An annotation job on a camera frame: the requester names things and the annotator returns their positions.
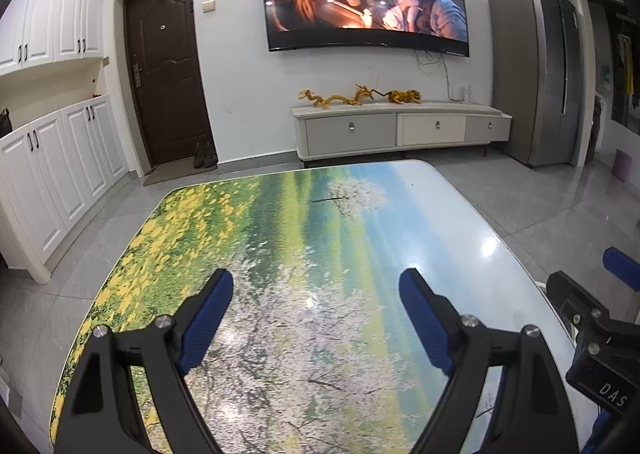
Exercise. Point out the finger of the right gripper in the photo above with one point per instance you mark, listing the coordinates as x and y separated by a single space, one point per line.
562 295
622 267

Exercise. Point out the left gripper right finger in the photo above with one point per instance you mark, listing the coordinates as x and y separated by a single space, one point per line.
433 319

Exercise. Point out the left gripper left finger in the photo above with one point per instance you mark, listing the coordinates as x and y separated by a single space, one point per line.
198 318

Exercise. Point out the purple stool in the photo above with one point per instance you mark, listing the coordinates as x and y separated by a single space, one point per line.
621 168

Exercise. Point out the brown door mat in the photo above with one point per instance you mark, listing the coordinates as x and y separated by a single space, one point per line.
175 170

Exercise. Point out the pair of dark shoes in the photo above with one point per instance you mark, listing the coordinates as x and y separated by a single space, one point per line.
205 156

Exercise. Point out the white grey TV cabinet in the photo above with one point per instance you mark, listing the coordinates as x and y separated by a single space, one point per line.
383 127

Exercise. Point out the grey double door refrigerator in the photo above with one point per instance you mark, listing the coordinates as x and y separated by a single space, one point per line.
537 78

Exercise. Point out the white lower shoe cabinet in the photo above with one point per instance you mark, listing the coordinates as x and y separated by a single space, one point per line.
55 171

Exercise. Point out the golden tiger ornament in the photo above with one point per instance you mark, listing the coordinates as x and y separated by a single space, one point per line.
399 97

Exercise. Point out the golden dragon ornament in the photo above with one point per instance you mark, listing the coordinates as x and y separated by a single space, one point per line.
361 93

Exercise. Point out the black bag on shelf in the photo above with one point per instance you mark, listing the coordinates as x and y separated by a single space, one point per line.
5 123

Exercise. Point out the dark brown entrance door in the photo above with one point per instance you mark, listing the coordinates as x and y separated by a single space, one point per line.
166 78

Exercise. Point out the wall light switch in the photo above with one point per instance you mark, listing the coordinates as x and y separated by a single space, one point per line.
209 6

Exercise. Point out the white upper wall cabinet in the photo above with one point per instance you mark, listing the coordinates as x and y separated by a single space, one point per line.
40 32

